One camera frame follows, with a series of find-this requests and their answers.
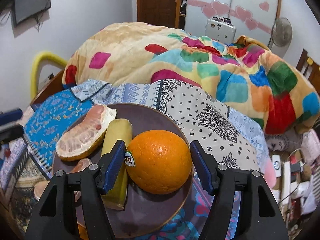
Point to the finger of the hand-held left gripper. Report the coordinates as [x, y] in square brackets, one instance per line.
[10, 115]
[11, 133]

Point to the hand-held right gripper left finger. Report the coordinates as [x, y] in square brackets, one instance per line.
[113, 166]

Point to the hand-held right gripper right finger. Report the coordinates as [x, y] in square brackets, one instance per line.
[203, 168]

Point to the orange with sticker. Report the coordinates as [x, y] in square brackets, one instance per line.
[160, 160]

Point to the dark purple plate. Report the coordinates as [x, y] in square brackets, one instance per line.
[150, 210]

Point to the small pomelo piece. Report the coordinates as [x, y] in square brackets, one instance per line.
[41, 189]
[80, 165]
[77, 196]

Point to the yellow banana piece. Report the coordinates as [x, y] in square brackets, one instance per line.
[118, 132]

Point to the blue patterned pillowcase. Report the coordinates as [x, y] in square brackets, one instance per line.
[50, 120]

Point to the large peeled pomelo segment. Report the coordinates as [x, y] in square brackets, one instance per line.
[80, 135]

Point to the wooden bed headboard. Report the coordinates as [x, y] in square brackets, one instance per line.
[50, 87]

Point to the yellow foam tube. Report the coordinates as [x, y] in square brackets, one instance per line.
[35, 72]

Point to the patterned bed sheet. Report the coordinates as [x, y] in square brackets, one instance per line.
[200, 105]

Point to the white round charger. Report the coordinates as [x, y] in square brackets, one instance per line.
[276, 165]

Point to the white power strip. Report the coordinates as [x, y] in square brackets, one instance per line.
[286, 180]

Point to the pink cloth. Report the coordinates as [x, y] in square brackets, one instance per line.
[311, 147]

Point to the colourful patchwork blanket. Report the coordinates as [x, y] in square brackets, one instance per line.
[150, 45]

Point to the white plastic device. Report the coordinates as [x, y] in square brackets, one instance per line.
[220, 30]

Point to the wooden chair back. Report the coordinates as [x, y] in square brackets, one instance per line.
[307, 67]

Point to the standing electric fan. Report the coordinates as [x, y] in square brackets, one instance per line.
[282, 33]

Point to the wooden shelf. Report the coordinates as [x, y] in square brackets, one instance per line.
[182, 5]

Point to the brown wooden door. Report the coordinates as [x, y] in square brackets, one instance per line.
[155, 0]

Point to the wall-mounted black monitor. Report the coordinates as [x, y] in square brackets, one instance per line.
[30, 5]

